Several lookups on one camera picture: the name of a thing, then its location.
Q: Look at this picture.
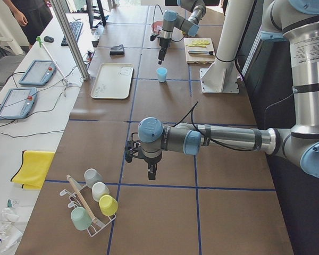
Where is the light blue cup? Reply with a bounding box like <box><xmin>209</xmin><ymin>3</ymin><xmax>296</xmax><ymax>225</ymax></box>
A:
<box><xmin>156</xmin><ymin>67</ymin><xmax>167</xmax><ymax>82</ymax></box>

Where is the grey folded cloth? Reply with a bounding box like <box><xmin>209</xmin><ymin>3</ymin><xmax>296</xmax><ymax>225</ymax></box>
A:
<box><xmin>110</xmin><ymin>44</ymin><xmax>125</xmax><ymax>56</ymax></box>

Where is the grey cup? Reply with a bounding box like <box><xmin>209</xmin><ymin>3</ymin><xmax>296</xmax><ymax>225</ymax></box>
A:
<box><xmin>84</xmin><ymin>168</ymin><xmax>103</xmax><ymax>189</ymax></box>

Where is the white cup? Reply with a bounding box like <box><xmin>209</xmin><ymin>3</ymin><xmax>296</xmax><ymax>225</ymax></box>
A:
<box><xmin>91</xmin><ymin>182</ymin><xmax>110</xmax><ymax>202</ymax></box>

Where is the blue teach pendant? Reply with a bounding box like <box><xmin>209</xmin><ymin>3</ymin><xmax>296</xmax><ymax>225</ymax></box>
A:
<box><xmin>0</xmin><ymin>87</ymin><xmax>37</xmax><ymax>120</ymax></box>
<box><xmin>19</xmin><ymin>59</ymin><xmax>56</xmax><ymax>86</ymax></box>

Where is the yellow cup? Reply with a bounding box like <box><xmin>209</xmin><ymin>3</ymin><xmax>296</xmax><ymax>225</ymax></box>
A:
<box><xmin>99</xmin><ymin>194</ymin><xmax>118</xmax><ymax>216</ymax></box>

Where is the person in black clothes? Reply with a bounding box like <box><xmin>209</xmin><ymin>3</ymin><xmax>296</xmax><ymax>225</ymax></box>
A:
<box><xmin>3</xmin><ymin>0</ymin><xmax>53</xmax><ymax>48</ymax></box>

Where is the black keyboard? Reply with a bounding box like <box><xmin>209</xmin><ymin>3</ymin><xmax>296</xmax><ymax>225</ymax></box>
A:
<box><xmin>61</xmin><ymin>21</ymin><xmax>83</xmax><ymax>46</ymax></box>

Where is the white wire cup rack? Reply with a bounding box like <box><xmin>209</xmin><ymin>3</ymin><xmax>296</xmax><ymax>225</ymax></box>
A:
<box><xmin>60</xmin><ymin>184</ymin><xmax>116</xmax><ymax>237</ymax></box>

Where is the mint green cup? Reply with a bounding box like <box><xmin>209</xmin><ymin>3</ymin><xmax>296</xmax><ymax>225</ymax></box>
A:
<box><xmin>71</xmin><ymin>207</ymin><xmax>92</xmax><ymax>231</ymax></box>

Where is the yellow cloth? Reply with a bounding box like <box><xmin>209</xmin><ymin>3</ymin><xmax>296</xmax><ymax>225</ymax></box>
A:
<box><xmin>11</xmin><ymin>150</ymin><xmax>55</xmax><ymax>190</ymax></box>

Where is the yellow plastic knife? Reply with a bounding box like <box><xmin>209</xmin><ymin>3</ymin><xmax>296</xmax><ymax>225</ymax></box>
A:
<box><xmin>185</xmin><ymin>44</ymin><xmax>207</xmax><ymax>48</ymax></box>

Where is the aluminium frame post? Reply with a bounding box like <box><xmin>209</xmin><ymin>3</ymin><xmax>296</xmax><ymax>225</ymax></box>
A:
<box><xmin>51</xmin><ymin>0</ymin><xmax>89</xmax><ymax>81</ymax></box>

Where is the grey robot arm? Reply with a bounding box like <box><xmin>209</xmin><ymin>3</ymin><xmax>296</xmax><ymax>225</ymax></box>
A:
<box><xmin>125</xmin><ymin>1</ymin><xmax>319</xmax><ymax>180</ymax></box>
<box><xmin>158</xmin><ymin>0</ymin><xmax>206</xmax><ymax>65</ymax></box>

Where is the black computer mouse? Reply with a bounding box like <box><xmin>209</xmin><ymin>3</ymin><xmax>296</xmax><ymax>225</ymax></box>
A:
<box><xmin>44</xmin><ymin>36</ymin><xmax>54</xmax><ymax>43</ymax></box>

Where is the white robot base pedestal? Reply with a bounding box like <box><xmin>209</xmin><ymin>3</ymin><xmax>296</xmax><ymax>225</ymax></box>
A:
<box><xmin>200</xmin><ymin>0</ymin><xmax>255</xmax><ymax>94</ymax></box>

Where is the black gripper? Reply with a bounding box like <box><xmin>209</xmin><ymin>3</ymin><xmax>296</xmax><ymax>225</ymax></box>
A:
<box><xmin>144</xmin><ymin>156</ymin><xmax>160</xmax><ymax>180</ymax></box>
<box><xmin>158</xmin><ymin>38</ymin><xmax>171</xmax><ymax>65</ymax></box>

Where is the wooden stick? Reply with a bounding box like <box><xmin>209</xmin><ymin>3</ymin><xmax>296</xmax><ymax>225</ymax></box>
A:
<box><xmin>66</xmin><ymin>175</ymin><xmax>99</xmax><ymax>225</ymax></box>

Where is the steel muddler black tip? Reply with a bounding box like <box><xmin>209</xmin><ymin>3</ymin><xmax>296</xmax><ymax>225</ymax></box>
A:
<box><xmin>188</xmin><ymin>50</ymin><xmax>214</xmax><ymax>56</ymax></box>

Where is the pink bowl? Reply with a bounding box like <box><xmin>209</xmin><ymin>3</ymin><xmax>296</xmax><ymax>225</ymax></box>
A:
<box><xmin>151</xmin><ymin>21</ymin><xmax>163</xmax><ymax>34</ymax></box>

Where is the wooden cutting board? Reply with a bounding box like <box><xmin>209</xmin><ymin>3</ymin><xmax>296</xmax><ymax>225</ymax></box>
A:
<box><xmin>184</xmin><ymin>38</ymin><xmax>215</xmax><ymax>64</ymax></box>

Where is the cream bear tray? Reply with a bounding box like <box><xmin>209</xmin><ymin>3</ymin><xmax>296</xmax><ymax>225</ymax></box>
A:
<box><xmin>90</xmin><ymin>63</ymin><xmax>133</xmax><ymax>99</ymax></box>

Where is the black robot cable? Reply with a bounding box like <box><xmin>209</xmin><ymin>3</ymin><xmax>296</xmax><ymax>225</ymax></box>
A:
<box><xmin>172</xmin><ymin>100</ymin><xmax>256</xmax><ymax>152</ymax></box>

